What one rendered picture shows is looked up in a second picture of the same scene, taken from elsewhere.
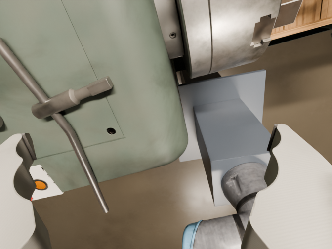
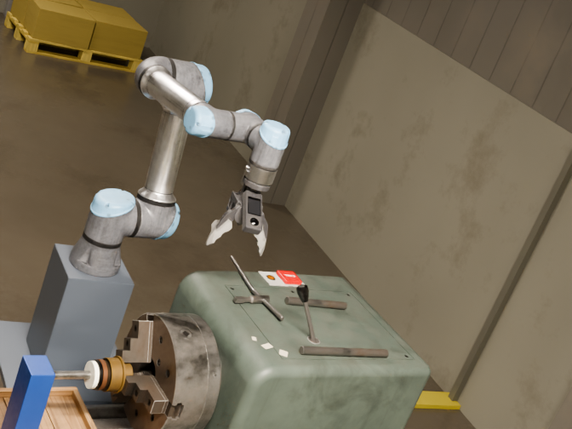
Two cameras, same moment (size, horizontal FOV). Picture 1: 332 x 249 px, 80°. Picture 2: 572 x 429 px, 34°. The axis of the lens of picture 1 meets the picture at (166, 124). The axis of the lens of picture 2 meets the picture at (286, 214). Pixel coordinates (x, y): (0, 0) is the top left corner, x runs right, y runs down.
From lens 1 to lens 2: 2.32 m
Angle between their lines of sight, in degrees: 43
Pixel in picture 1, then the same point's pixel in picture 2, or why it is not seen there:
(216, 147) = (120, 300)
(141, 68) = (220, 305)
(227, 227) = (145, 229)
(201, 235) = (164, 228)
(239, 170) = (111, 271)
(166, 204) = not seen: hidden behind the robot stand
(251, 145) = (88, 293)
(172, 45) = not seen: hidden behind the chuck
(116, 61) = (231, 307)
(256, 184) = (105, 255)
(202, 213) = not seen: outside the picture
